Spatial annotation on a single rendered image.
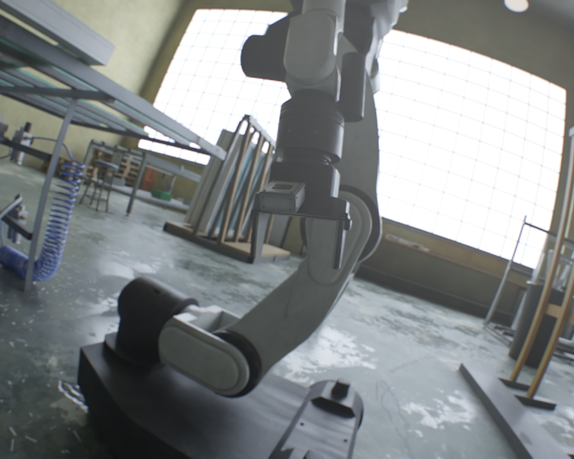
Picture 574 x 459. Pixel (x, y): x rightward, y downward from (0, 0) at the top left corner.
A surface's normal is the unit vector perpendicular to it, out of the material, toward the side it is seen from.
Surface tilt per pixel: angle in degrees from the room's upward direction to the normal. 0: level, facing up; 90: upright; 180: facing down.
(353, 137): 90
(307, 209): 90
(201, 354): 90
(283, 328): 90
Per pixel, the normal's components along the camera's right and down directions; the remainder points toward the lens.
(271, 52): -0.38, 0.31
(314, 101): -0.03, -0.04
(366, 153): -0.29, -0.07
